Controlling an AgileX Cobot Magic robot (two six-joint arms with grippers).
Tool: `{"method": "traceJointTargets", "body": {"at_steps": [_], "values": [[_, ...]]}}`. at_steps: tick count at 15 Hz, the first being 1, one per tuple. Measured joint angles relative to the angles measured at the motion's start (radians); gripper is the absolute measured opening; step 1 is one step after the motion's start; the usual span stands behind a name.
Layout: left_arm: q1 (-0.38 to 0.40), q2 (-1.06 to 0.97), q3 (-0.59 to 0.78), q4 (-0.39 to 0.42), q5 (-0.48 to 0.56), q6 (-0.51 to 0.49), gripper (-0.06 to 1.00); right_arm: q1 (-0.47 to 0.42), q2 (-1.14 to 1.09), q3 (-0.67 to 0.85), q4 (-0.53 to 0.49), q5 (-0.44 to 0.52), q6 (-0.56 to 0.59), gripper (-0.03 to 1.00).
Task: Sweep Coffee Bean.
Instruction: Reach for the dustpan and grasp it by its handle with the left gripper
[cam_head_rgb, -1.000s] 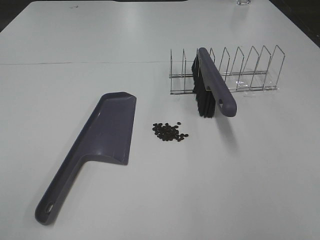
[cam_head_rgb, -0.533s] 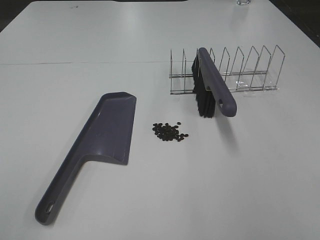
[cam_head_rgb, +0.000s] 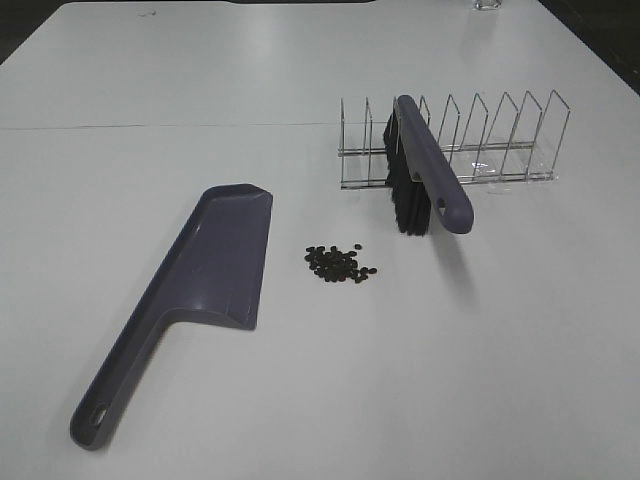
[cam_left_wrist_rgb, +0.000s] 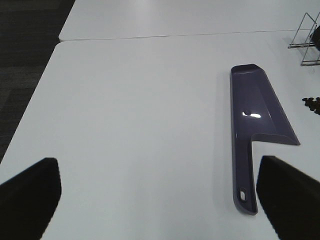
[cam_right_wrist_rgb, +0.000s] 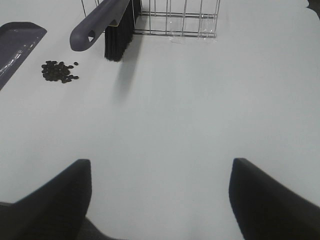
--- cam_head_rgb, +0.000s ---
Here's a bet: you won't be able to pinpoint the clear glass cup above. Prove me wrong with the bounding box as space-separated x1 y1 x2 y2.
473 0 502 11

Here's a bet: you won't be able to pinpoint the chrome wire dish rack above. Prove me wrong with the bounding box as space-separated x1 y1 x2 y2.
337 89 572 190

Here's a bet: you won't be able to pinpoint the purple hand brush black bristles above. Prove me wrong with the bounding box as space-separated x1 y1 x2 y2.
383 95 474 236

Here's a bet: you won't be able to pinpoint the pile of coffee beans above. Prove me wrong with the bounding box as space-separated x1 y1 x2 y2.
304 243 378 284

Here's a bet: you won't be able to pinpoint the purple plastic dustpan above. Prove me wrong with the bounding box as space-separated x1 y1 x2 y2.
70 184 273 451

